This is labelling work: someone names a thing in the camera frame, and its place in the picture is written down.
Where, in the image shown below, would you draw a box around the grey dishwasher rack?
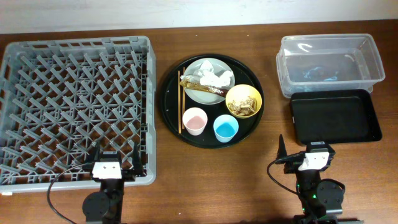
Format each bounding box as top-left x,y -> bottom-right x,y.
1,36 -> 156,195

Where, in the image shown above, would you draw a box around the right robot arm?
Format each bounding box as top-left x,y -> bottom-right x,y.
275,136 -> 345,224

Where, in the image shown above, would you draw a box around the left wooden chopstick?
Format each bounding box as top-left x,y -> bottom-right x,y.
177,70 -> 182,134

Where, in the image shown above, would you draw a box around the clear plastic storage bin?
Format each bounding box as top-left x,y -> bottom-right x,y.
276,34 -> 386,98

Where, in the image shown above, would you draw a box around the right wooden chopstick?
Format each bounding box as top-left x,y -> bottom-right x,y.
182,67 -> 185,129

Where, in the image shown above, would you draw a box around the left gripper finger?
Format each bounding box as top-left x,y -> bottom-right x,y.
90,142 -> 100,162
132,143 -> 141,170

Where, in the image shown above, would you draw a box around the round black tray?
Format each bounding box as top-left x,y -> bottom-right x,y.
159,54 -> 264,149

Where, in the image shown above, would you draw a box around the blue cup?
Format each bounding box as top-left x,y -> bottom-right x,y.
213,114 -> 239,143

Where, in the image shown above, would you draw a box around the yellow bowl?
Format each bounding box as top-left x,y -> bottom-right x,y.
225,84 -> 262,119

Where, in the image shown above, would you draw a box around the peanut shells and rice scraps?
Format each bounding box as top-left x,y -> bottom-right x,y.
227,96 -> 257,116

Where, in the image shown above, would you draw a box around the pink cup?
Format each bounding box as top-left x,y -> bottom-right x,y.
182,107 -> 208,136

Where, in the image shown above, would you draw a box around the wooden chopstick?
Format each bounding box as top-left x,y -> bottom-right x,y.
177,70 -> 182,134
182,67 -> 185,129

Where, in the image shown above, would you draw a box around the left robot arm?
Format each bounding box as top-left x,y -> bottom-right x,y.
82,143 -> 144,224

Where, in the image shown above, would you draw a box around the white tissue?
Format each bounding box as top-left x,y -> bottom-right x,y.
180,58 -> 235,89

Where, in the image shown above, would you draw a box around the black rectangular tray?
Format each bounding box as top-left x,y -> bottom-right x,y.
290,89 -> 382,144

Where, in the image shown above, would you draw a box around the grey plate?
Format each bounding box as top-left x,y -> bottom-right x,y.
184,58 -> 235,105

